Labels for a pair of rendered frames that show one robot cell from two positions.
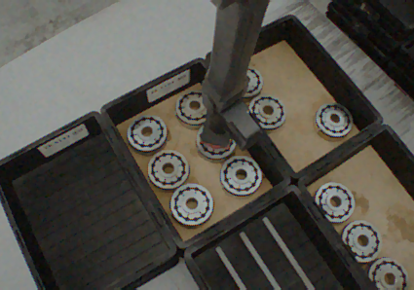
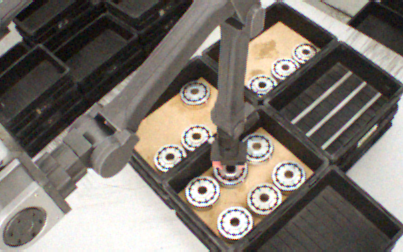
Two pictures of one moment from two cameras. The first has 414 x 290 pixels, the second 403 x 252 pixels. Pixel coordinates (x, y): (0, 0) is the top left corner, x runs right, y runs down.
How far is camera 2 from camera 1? 0.87 m
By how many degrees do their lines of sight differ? 39
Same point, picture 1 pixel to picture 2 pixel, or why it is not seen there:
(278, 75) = (156, 138)
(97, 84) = not seen: outside the picture
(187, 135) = (227, 196)
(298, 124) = (200, 119)
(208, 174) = (258, 173)
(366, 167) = not seen: hidden behind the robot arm
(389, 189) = not seen: hidden behind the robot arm
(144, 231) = (316, 208)
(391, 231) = (271, 56)
